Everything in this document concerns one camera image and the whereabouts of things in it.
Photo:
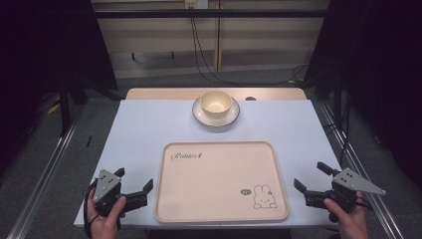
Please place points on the aluminium floor rail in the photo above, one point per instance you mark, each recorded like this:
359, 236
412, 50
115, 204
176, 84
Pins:
361, 176
46, 172

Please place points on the white wall socket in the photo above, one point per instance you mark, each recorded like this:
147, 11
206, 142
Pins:
195, 3

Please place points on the white table mat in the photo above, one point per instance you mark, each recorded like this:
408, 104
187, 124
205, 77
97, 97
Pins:
142, 129

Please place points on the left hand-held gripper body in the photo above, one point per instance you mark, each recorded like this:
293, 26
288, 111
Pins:
105, 186

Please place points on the black horizontal bar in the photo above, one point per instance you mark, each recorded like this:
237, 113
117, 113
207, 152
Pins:
149, 13

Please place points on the person's right hand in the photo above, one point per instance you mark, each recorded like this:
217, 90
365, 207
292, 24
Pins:
350, 220

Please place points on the wooden table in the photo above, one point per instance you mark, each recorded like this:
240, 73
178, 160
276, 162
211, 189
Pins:
159, 94

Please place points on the small black stick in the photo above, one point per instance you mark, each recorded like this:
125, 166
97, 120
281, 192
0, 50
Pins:
88, 141

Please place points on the black metal stand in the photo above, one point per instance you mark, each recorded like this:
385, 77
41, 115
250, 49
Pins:
64, 106
337, 99

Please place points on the wooden post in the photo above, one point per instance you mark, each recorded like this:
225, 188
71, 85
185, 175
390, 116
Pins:
218, 40

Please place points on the yellow floor tape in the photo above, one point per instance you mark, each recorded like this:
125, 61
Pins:
54, 107

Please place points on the person's left hand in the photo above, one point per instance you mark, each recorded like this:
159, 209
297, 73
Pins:
105, 221

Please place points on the white plate with dark rim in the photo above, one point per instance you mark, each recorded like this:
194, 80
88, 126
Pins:
202, 119

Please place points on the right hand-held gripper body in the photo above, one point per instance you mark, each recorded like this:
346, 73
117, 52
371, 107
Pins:
350, 186

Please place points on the beige tray with rabbit print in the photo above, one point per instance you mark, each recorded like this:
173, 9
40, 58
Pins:
215, 186

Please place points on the dark table grommet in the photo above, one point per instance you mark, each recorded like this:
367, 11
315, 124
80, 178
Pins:
250, 98

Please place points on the dark curtain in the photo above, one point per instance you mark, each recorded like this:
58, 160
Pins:
381, 66
43, 49

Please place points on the cream bowl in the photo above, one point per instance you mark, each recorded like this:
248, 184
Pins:
216, 103

